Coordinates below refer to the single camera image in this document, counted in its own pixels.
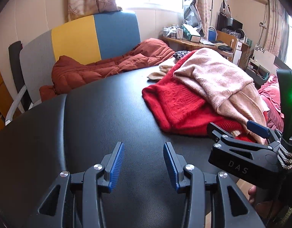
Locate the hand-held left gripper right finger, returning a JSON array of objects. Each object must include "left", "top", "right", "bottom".
[{"left": 163, "top": 142, "right": 265, "bottom": 228}]

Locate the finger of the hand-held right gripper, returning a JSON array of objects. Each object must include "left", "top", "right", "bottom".
[
  {"left": 206, "top": 123, "right": 280, "bottom": 187},
  {"left": 246, "top": 120, "right": 283, "bottom": 148}
]

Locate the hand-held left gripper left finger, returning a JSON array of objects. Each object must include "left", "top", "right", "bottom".
[{"left": 25, "top": 142, "right": 125, "bottom": 228}]

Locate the red knit sweater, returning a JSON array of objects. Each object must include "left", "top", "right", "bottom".
[{"left": 142, "top": 51, "right": 258, "bottom": 144}]

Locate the pink knit sweater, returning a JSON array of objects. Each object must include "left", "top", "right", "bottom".
[{"left": 173, "top": 48, "right": 271, "bottom": 145}]

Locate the person's right hand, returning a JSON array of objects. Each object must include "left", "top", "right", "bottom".
[{"left": 248, "top": 186, "right": 263, "bottom": 219}]

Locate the pink velvet blanket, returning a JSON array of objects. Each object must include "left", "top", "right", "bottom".
[{"left": 257, "top": 75, "right": 285, "bottom": 130}]

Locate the white leaf print board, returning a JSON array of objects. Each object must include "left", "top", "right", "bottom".
[{"left": 252, "top": 44, "right": 276, "bottom": 73}]

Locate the white drawer unit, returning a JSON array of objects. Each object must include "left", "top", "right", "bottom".
[{"left": 233, "top": 40, "right": 244, "bottom": 66}]

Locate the beige patterned curtain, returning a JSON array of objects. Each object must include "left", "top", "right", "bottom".
[
  {"left": 193, "top": 0, "right": 214, "bottom": 37},
  {"left": 265, "top": 0, "right": 291, "bottom": 57}
]

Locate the wooden chair back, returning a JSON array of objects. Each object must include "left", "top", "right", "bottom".
[{"left": 216, "top": 30, "right": 238, "bottom": 53}]

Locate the cream knit garment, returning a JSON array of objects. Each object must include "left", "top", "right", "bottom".
[{"left": 147, "top": 65, "right": 175, "bottom": 81}]

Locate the blue container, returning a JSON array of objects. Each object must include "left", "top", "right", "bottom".
[{"left": 208, "top": 27, "right": 218, "bottom": 42}]

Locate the rust quilted jacket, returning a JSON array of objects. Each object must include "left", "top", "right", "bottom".
[{"left": 39, "top": 38, "right": 176, "bottom": 95}]

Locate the leopard print cloth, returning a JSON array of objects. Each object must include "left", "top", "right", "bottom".
[{"left": 173, "top": 50, "right": 191, "bottom": 60}]

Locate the black monitor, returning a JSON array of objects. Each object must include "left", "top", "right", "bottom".
[{"left": 217, "top": 13, "right": 243, "bottom": 32}]

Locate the wooden desk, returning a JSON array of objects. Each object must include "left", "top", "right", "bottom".
[{"left": 161, "top": 36, "right": 234, "bottom": 60}]

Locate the green box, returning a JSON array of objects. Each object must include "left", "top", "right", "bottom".
[{"left": 182, "top": 24, "right": 203, "bottom": 43}]

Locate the cluster of small jars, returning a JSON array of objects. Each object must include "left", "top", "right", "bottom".
[{"left": 163, "top": 25, "right": 183, "bottom": 40}]

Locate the silver plastic bag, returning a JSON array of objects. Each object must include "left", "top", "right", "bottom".
[{"left": 183, "top": 0, "right": 203, "bottom": 31}]

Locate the grey yellow blue sofa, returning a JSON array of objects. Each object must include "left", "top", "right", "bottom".
[{"left": 5, "top": 11, "right": 142, "bottom": 126}]

